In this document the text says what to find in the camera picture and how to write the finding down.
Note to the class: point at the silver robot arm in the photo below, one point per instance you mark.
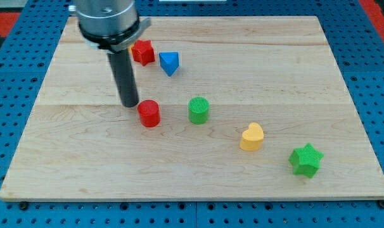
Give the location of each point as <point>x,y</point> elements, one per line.
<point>112,26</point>

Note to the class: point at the yellow heart block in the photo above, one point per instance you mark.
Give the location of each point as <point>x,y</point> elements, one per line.
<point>252,138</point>

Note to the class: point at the red star block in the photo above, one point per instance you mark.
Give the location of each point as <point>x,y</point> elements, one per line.
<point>143,52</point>

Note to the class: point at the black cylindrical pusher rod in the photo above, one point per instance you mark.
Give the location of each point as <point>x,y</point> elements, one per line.
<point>123,74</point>

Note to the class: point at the blue triangle block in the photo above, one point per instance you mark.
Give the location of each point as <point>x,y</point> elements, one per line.
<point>169,61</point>

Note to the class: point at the green star block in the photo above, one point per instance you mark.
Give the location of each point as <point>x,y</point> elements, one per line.
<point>306,160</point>

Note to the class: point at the red cylinder block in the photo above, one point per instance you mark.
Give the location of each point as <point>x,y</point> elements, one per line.
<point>149,113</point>

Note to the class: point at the wooden board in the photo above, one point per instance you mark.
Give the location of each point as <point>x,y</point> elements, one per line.
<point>80,144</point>

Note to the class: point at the green cylinder block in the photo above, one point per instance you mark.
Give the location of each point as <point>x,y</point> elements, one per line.
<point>198,109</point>

